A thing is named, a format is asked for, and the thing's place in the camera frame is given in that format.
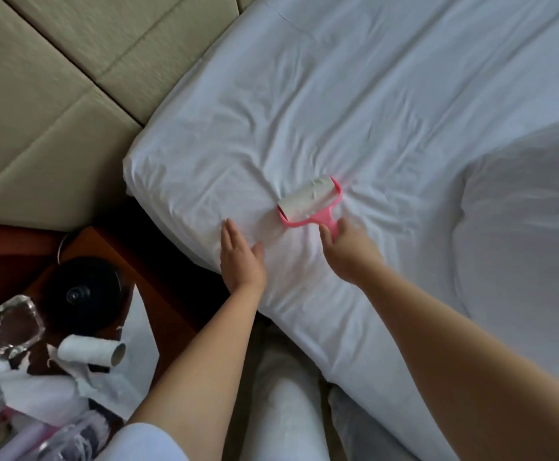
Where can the dark wooden nightstand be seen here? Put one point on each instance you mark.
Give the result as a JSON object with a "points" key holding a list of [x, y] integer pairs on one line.
{"points": [[169, 317]]}

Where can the person's white shirt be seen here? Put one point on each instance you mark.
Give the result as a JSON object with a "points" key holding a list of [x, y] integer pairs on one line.
{"points": [[143, 444]]}

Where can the person's left hand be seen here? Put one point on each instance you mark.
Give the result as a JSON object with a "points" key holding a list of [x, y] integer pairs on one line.
{"points": [[243, 264]]}

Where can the clear glass ashtray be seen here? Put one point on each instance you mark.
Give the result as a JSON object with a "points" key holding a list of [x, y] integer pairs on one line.
{"points": [[12, 328]]}

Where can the white duvet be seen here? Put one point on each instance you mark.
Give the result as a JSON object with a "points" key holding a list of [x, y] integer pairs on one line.
{"points": [[524, 254]]}

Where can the beige padded headboard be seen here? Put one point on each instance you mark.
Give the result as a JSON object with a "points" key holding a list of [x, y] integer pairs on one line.
{"points": [[49, 100]]}

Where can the black round object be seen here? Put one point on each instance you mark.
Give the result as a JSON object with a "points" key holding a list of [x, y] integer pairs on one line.
{"points": [[85, 294]]}

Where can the white paper roll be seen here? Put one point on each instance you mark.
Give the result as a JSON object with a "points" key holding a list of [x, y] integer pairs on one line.
{"points": [[87, 350]]}

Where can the white bed sheet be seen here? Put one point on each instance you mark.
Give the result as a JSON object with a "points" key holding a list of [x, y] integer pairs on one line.
{"points": [[375, 100]]}

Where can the person's left forearm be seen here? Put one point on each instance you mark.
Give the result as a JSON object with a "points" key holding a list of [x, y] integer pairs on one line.
{"points": [[202, 379]]}

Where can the person's right forearm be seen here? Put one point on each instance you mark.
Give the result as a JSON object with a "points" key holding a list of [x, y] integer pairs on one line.
{"points": [[471, 369]]}

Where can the pink lint roller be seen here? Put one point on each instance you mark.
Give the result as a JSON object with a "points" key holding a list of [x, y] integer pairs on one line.
{"points": [[306, 198]]}

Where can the white papers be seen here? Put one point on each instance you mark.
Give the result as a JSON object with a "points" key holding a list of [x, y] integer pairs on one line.
{"points": [[140, 365]]}

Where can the person's right hand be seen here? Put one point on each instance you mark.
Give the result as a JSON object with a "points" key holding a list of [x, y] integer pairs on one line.
{"points": [[348, 252]]}

